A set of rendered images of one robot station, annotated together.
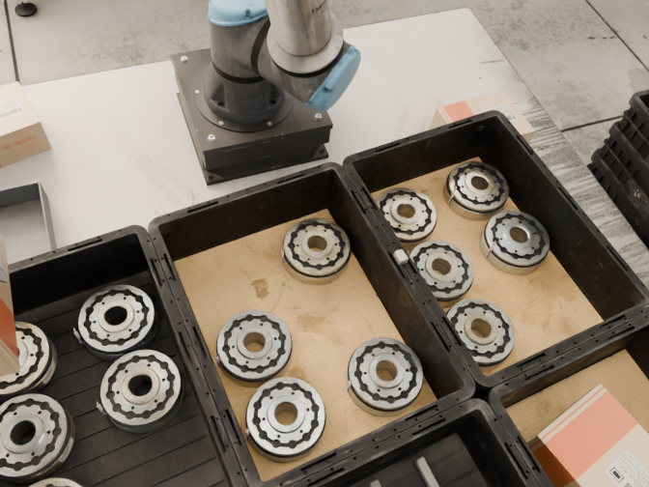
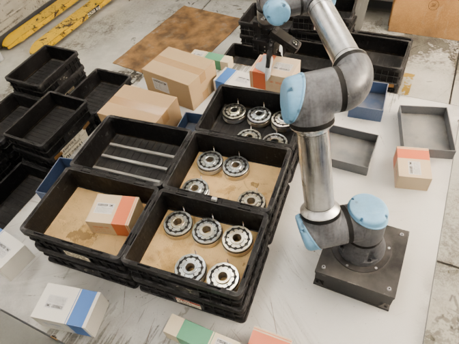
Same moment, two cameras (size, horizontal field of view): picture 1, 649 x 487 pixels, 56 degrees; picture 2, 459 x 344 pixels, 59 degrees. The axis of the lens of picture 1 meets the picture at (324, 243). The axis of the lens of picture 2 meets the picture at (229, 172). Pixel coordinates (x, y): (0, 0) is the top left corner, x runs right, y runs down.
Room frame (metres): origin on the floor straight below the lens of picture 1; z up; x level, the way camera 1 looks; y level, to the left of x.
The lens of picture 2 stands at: (1.19, -0.47, 2.02)
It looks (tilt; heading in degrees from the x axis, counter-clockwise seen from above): 49 degrees down; 150
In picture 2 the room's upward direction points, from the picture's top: 9 degrees counter-clockwise
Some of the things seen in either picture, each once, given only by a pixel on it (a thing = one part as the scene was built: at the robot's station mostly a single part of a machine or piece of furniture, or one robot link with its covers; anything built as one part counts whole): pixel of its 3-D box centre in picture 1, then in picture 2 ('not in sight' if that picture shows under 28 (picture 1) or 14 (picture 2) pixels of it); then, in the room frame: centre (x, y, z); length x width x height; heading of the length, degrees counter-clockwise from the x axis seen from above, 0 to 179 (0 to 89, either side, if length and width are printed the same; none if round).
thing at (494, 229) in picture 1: (517, 237); (190, 267); (0.57, -0.30, 0.86); 0.10 x 0.10 x 0.01
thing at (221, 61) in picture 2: not in sight; (211, 60); (-0.47, 0.51, 0.73); 0.24 x 0.06 x 0.06; 27
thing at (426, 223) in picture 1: (405, 213); (237, 238); (0.59, -0.12, 0.86); 0.10 x 0.10 x 0.01
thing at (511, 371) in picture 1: (489, 232); (196, 238); (0.53, -0.24, 0.92); 0.40 x 0.30 x 0.02; 33
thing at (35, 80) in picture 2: not in sight; (56, 91); (-1.43, -0.21, 0.37); 0.40 x 0.30 x 0.45; 118
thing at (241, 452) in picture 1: (302, 305); (228, 169); (0.37, 0.02, 0.92); 0.40 x 0.30 x 0.02; 33
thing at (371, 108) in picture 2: not in sight; (367, 99); (0.33, 0.85, 0.74); 0.20 x 0.15 x 0.07; 123
